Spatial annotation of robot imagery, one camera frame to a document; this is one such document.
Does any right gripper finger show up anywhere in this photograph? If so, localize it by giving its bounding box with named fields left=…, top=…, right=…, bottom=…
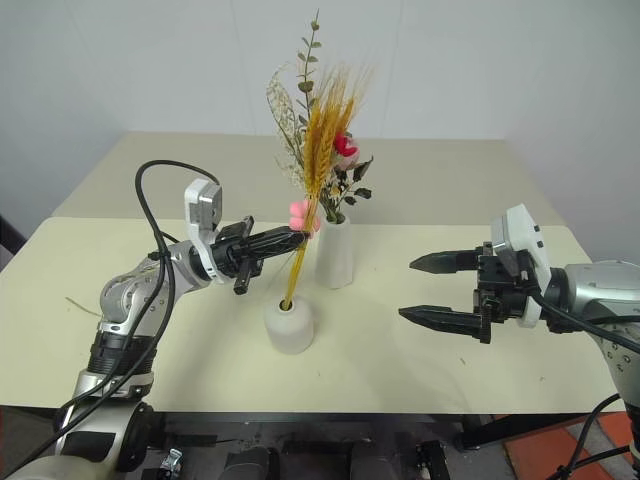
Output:
left=409, top=251, right=482, bottom=275
left=398, top=304, right=484, bottom=342

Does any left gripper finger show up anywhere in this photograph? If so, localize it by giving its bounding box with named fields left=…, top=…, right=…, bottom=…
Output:
left=252, top=225, right=309, bottom=248
left=255, top=236, right=308, bottom=261

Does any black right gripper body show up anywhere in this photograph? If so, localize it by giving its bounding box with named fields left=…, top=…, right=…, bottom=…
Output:
left=471, top=240, right=535, bottom=346

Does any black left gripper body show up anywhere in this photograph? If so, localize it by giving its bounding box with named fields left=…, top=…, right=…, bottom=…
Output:
left=209, top=215, right=267, bottom=297

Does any golden wheat bouquet pink tie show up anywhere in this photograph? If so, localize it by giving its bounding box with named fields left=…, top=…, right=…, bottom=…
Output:
left=281, top=63, right=375, bottom=309

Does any mixed dried flower bouquet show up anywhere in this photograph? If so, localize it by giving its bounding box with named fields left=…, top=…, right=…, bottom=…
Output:
left=264, top=8, right=376, bottom=224

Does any tall white vase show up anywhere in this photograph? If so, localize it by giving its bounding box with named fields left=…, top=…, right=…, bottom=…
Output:
left=313, top=217, right=354, bottom=290

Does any short white vase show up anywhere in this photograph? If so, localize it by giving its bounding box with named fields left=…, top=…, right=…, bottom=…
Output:
left=262, top=294, right=317, bottom=357

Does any loose dry straw piece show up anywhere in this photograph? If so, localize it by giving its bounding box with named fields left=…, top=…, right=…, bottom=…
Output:
left=65, top=296, right=103, bottom=318

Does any dark rounded shape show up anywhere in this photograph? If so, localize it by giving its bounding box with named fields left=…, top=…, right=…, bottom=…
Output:
left=233, top=446, right=280, bottom=480

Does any small silver metal clamp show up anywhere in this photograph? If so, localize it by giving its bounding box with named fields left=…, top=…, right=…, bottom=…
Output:
left=158, top=447, right=185, bottom=480

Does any dark brown furniture piece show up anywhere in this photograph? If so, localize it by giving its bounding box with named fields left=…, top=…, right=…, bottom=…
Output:
left=0, top=213, right=29, bottom=272

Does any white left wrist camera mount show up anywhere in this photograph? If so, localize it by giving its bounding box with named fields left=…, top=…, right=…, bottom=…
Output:
left=183, top=177, right=227, bottom=286

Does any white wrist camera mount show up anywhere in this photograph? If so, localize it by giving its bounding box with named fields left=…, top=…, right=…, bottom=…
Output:
left=490, top=202, right=554, bottom=329
left=183, top=177, right=227, bottom=286

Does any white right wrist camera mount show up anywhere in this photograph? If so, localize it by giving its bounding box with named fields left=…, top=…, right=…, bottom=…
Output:
left=490, top=202, right=554, bottom=329

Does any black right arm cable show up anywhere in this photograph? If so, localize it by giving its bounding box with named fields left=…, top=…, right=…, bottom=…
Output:
left=527, top=291, right=640, bottom=480

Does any black bracket with white part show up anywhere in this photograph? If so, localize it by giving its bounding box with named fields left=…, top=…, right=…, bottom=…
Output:
left=413, top=439, right=445, bottom=480

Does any black table frame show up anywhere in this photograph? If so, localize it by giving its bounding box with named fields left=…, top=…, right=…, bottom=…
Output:
left=147, top=411, right=507, bottom=452

